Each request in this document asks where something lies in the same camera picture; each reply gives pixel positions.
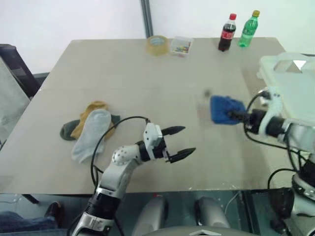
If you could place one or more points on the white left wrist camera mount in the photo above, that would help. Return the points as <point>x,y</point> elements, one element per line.
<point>152,134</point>

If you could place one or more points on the blue jeans leg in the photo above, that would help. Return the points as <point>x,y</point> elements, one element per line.
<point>24,221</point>

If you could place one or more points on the white plastic container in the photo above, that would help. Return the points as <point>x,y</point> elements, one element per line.
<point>295,83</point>

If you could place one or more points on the mustard yellow sock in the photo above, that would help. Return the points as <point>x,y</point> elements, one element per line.
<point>96,105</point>

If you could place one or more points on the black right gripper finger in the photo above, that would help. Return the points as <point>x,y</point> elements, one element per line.
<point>236,112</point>
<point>240,117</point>

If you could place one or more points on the clear packing tape roll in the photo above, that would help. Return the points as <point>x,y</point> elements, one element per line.
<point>157,46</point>

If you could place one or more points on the black shoe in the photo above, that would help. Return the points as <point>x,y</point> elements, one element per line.
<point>54,212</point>

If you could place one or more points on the blue ankle sock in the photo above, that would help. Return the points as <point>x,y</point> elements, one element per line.
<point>222,110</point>

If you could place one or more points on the dark grey sock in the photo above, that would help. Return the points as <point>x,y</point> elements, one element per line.
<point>67,130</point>

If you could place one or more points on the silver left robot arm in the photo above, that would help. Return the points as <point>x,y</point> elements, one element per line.
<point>118,169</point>

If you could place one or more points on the black table leg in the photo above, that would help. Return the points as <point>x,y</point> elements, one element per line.
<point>248,211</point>

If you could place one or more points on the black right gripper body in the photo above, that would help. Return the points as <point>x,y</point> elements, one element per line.
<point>254,121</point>

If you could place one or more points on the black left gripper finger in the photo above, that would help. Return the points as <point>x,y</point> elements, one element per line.
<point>182,153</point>
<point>173,129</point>

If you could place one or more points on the green bottle with yellow cap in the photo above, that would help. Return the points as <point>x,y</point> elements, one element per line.
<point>247,30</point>

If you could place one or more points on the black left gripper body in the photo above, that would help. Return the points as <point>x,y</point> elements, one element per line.
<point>161,150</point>

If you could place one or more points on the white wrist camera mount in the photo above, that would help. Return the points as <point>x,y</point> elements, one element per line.
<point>152,134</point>
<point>272,110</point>

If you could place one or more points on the clear box of coloured pins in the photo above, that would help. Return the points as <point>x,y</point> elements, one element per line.
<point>180,46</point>

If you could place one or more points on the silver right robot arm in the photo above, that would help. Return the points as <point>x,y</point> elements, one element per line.
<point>300,137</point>

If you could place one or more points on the light grey sock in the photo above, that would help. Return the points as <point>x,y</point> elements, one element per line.
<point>91,132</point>

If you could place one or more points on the grey metal post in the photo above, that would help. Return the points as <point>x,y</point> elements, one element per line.
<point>147,17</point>

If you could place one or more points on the cola bottle with red cap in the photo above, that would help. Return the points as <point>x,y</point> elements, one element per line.
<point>226,33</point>

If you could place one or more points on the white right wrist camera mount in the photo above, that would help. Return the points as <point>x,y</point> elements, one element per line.
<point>272,110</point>

